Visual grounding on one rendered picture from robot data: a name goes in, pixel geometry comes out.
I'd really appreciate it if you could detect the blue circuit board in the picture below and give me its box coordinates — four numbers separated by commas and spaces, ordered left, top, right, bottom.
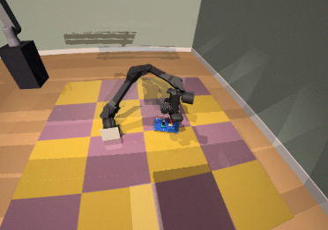
153, 118, 179, 134

